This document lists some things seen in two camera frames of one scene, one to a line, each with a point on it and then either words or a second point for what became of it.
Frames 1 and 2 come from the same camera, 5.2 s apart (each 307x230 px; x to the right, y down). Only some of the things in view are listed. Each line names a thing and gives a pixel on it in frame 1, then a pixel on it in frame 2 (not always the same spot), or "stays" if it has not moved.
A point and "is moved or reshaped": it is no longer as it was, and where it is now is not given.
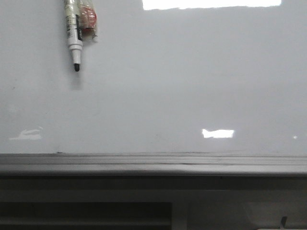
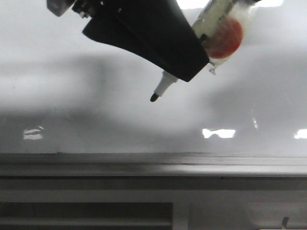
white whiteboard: (163, 76) stays
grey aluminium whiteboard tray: (152, 164) stays
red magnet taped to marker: (86, 20) is moved or reshaped
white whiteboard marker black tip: (71, 8) to (211, 13)
